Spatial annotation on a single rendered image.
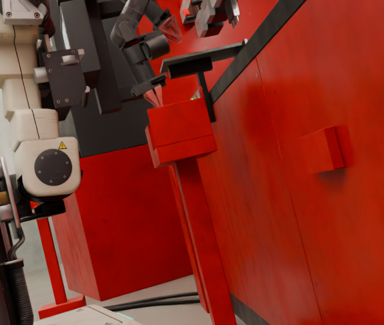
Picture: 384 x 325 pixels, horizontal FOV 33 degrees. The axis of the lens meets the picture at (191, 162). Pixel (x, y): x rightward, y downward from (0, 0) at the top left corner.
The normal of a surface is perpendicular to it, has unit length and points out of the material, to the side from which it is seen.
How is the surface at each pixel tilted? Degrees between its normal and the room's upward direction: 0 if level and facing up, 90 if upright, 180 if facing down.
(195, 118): 90
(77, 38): 90
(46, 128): 90
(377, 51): 90
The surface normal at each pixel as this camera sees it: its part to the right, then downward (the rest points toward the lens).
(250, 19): 0.11, -0.07
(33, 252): 0.34, -0.12
